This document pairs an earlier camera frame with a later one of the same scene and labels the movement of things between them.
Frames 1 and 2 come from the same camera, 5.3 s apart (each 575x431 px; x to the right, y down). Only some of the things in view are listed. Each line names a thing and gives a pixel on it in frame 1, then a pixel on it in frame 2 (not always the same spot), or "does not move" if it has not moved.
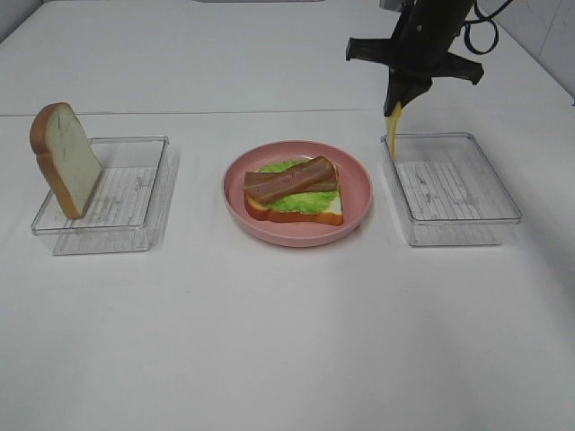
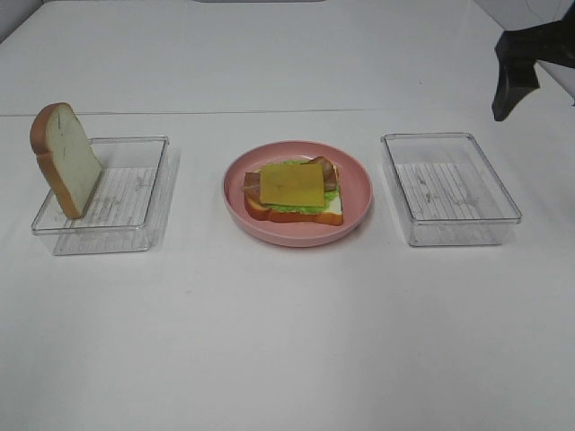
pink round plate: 356,184 does not move
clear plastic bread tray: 130,206 does not move
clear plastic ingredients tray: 446,191 does not move
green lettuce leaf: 300,201 does not move
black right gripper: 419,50 to 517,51
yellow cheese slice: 393,122 to 292,185
